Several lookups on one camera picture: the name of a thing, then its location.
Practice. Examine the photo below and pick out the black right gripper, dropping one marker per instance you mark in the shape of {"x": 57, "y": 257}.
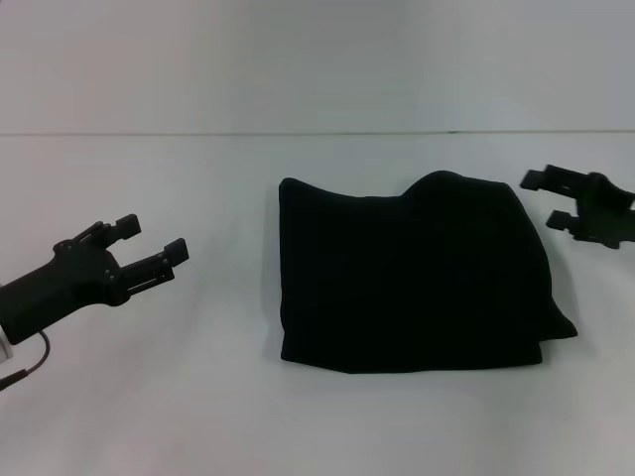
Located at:
{"x": 607, "y": 213}

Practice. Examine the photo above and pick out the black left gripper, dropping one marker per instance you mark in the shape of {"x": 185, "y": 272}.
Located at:
{"x": 59, "y": 287}

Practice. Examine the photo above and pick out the black shirt with FREE print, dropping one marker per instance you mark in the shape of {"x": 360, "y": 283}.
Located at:
{"x": 407, "y": 273}

